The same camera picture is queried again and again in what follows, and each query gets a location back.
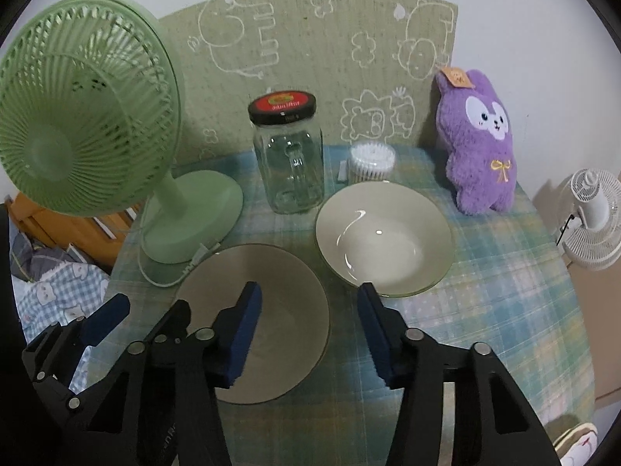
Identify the green desk fan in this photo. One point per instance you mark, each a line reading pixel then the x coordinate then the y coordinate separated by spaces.
pixel 92 105

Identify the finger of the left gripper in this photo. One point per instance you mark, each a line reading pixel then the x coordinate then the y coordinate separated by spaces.
pixel 58 353
pixel 104 320

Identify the glass jar black lid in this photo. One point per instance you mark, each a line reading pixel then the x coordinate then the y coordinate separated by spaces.
pixel 288 144

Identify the beaded yellow flower plate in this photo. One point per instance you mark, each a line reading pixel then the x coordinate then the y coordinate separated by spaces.
pixel 566 430

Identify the white standing fan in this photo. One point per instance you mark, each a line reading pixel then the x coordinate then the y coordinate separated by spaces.
pixel 589 219

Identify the green cartoon wall mat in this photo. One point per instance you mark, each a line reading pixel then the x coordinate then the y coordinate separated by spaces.
pixel 370 64

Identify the cotton swab container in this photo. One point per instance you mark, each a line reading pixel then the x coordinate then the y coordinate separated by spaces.
pixel 370 161

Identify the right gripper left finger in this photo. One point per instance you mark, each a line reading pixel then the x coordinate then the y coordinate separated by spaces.
pixel 211 357

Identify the wooden bed headboard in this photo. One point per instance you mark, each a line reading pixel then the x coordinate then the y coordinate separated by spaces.
pixel 101 238

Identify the beige door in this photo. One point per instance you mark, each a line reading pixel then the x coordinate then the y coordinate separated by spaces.
pixel 606 333

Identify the blue checkered bedding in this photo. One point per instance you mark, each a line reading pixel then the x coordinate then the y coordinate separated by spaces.
pixel 51 286

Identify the red pattern white plate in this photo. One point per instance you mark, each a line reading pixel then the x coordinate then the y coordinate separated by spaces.
pixel 581 449

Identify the floral ceramic bowl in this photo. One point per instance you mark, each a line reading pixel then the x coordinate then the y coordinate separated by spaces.
pixel 293 327
pixel 385 234

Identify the purple plush bunny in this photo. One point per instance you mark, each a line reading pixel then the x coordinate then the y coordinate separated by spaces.
pixel 473 126

